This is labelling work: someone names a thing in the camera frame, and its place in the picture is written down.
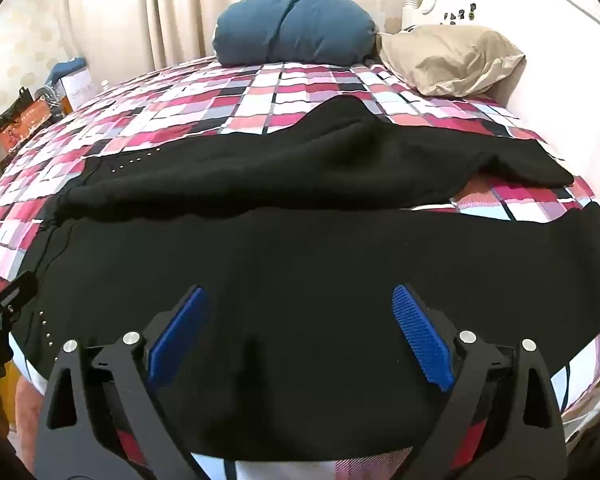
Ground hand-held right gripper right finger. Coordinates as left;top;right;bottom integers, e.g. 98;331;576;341
391;284;568;480

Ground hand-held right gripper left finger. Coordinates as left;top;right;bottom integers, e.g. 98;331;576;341
34;285;216;480

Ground black pants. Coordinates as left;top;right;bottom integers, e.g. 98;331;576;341
10;96;600;461

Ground orange box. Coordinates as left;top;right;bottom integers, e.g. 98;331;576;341
0;100;56;167

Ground checkered bedspread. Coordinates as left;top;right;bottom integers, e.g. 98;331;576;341
0;57;600;480

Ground white box with blue lid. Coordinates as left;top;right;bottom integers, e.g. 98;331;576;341
47;57;93;111

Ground beige pillow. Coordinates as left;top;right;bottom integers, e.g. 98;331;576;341
377;24;527;98

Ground white headboard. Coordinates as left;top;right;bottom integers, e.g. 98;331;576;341
400;0;600;221

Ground beige curtain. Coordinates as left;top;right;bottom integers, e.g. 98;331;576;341
55;0;406;86

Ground blue pillow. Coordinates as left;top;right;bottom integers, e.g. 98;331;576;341
214;0;378;67

